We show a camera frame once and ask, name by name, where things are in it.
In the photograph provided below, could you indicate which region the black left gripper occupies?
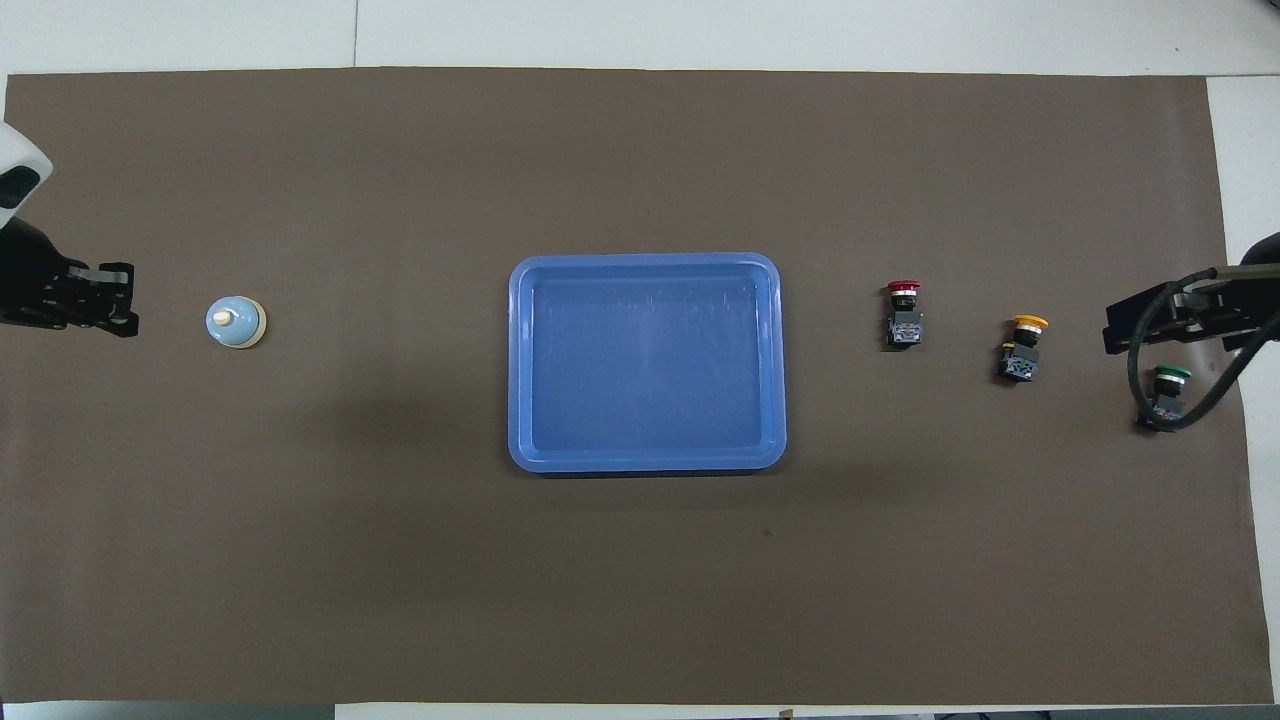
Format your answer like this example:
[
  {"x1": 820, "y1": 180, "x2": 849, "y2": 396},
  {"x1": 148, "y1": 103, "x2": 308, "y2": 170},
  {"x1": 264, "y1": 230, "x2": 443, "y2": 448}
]
[{"x1": 0, "y1": 222, "x2": 139, "y2": 339}]

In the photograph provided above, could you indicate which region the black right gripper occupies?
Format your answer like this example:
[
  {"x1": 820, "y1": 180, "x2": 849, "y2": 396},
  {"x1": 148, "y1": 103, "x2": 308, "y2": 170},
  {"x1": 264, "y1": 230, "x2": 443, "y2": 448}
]
[{"x1": 1102, "y1": 265, "x2": 1280, "y2": 356}]

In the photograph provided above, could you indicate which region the green push button switch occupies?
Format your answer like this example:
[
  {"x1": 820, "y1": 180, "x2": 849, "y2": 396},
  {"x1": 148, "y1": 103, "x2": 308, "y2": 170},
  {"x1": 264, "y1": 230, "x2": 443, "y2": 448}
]
[{"x1": 1134, "y1": 365, "x2": 1194, "y2": 433}]

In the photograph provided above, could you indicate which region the light blue call bell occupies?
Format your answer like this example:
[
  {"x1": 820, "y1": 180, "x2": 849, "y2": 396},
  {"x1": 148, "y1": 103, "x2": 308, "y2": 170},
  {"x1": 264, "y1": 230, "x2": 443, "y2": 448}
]
[{"x1": 205, "y1": 295, "x2": 268, "y2": 350}]

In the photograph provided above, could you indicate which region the yellow push button switch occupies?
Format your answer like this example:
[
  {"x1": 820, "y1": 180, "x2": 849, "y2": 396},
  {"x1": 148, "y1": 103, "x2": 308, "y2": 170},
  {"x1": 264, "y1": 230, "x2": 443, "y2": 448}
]
[{"x1": 994, "y1": 313, "x2": 1050, "y2": 385}]

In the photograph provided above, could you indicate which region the red push button switch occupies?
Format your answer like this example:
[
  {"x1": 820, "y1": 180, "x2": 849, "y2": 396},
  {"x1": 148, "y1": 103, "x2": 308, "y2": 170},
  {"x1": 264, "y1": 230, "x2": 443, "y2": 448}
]
[{"x1": 884, "y1": 279, "x2": 926, "y2": 349}]

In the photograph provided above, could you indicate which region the blue plastic tray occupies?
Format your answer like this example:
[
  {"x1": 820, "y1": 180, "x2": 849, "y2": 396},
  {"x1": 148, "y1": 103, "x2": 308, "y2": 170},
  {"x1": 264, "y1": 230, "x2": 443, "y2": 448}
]
[{"x1": 507, "y1": 252, "x2": 788, "y2": 475}]

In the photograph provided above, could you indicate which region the brown table mat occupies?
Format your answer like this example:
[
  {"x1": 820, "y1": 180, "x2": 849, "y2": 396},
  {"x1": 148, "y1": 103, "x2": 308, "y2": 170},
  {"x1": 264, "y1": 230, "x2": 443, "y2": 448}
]
[{"x1": 0, "y1": 66, "x2": 1273, "y2": 706}]

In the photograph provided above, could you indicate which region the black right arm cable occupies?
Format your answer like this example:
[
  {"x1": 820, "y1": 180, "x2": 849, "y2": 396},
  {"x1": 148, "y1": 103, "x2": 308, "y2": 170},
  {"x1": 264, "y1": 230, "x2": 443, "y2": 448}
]
[{"x1": 1126, "y1": 264, "x2": 1280, "y2": 433}]

